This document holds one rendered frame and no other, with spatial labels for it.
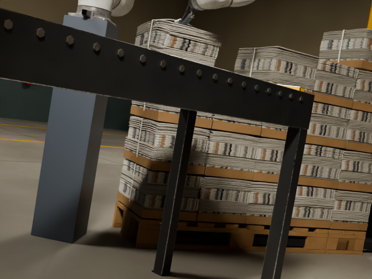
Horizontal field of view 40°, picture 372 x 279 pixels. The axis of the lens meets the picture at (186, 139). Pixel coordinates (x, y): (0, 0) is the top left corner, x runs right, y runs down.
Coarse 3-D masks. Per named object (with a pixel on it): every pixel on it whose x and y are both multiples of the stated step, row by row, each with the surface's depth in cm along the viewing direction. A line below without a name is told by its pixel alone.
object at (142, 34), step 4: (144, 24) 259; (148, 24) 255; (140, 28) 263; (144, 28) 258; (148, 28) 254; (140, 32) 262; (144, 32) 258; (140, 36) 261; (144, 36) 257; (136, 40) 265; (140, 40) 261; (144, 40) 256; (136, 44) 265; (140, 44) 261; (144, 44) 254
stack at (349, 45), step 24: (336, 48) 307; (360, 48) 290; (360, 72) 288; (360, 96) 290; (360, 120) 292; (360, 168) 296; (336, 192) 292; (360, 192) 301; (336, 216) 293; (360, 216) 302; (336, 240) 295; (360, 240) 304
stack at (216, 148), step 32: (160, 128) 238; (320, 128) 280; (128, 160) 266; (160, 160) 240; (192, 160) 247; (224, 160) 256; (256, 160) 265; (320, 160) 283; (128, 192) 260; (160, 192) 243; (192, 192) 250; (224, 192) 258; (256, 192) 267; (320, 192) 286; (128, 224) 253; (160, 224) 245; (224, 224) 262; (256, 224) 273
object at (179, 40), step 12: (168, 24) 235; (180, 24) 234; (156, 36) 244; (168, 36) 234; (180, 36) 236; (192, 36) 239; (204, 36) 241; (216, 36) 244; (156, 48) 244; (168, 48) 235; (180, 48) 238; (192, 48) 241; (204, 48) 246; (216, 48) 249; (192, 60) 243; (204, 60) 246
